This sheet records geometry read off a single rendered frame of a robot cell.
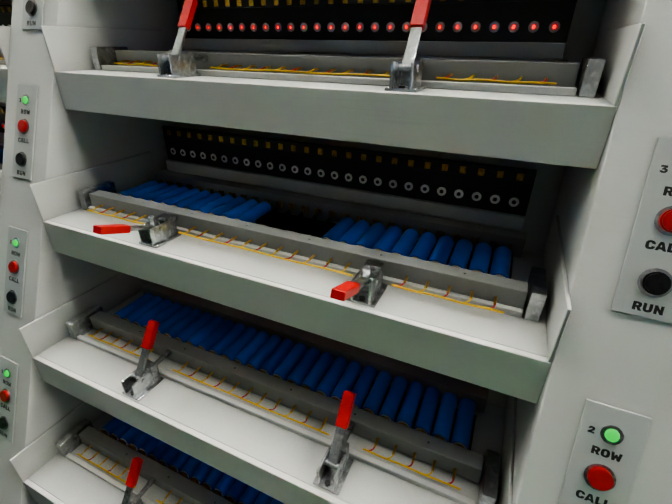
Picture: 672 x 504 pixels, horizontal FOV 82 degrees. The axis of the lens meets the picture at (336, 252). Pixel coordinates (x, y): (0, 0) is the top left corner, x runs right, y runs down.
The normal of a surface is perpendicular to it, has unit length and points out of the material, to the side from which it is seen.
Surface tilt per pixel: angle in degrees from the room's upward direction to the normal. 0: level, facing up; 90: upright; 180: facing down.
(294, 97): 113
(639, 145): 90
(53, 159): 90
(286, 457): 23
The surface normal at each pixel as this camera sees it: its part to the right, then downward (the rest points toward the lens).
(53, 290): 0.91, 0.21
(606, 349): -0.37, 0.05
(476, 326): 0.01, -0.88
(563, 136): -0.41, 0.43
